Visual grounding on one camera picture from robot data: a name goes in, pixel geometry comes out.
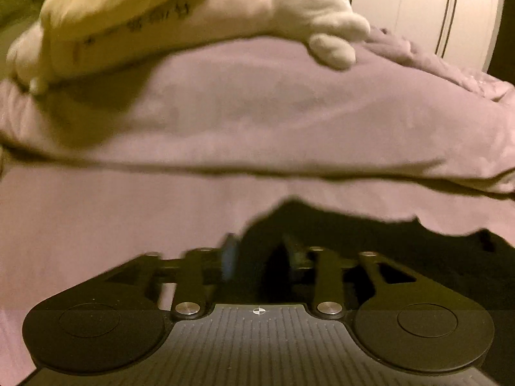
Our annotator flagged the purple duvet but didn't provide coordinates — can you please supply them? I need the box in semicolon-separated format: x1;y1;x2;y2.
0;24;515;196

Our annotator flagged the white plush toy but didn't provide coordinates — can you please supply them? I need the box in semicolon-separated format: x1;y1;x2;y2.
189;0;371;70

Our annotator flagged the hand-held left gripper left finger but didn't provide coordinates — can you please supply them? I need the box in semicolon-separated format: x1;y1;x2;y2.
105;232;244;320

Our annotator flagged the purple bed sheet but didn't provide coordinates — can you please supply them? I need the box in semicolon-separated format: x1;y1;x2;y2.
0;157;515;374

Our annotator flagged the yellow face plush cushion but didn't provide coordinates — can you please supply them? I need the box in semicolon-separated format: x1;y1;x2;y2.
7;0;227;96

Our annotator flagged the black knit sweater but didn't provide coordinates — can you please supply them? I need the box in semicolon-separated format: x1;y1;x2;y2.
240;195;515;313

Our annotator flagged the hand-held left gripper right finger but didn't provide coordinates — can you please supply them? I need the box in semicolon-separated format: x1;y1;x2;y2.
281;234;420;320

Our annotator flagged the white wardrobe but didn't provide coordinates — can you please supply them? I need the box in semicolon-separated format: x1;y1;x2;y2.
322;0;508;74

